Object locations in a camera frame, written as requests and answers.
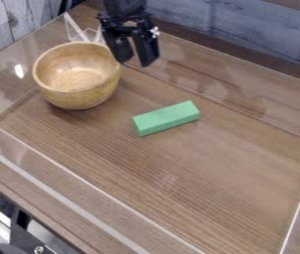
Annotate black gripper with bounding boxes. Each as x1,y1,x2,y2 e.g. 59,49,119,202
96,0,159,67

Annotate green stick block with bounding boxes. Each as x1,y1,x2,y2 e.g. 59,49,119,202
132,100,201,137

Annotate wooden bowl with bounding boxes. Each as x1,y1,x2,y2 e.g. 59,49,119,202
32,42,120,110

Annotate clear acrylic corner bracket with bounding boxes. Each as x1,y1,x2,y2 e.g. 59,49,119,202
63,13,104,45

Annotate clear acrylic front wall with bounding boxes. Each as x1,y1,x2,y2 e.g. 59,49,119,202
0,128,206,254

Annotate black table leg bracket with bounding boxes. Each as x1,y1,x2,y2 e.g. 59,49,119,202
9,209,58,254

